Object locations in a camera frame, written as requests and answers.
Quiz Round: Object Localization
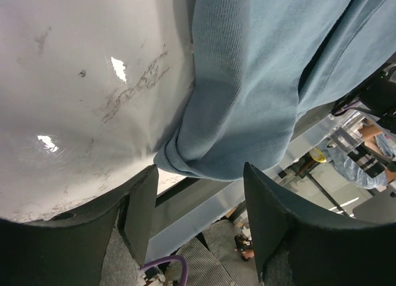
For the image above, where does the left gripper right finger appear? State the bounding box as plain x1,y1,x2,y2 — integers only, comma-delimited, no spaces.
243,163,309,282

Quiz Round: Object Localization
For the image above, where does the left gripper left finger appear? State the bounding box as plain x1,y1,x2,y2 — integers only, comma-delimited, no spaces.
114,165,159,266

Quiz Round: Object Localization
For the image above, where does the grey-blue t shirt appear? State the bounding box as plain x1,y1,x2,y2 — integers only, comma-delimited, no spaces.
154,0,395,181

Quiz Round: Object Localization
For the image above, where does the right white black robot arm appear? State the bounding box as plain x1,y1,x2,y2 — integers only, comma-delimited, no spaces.
330,59,395,134

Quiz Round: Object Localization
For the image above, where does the aluminium rail frame front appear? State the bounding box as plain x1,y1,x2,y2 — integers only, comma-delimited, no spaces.
145,111,366,264

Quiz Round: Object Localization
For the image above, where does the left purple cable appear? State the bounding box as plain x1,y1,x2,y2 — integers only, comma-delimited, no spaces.
137,256,189,282

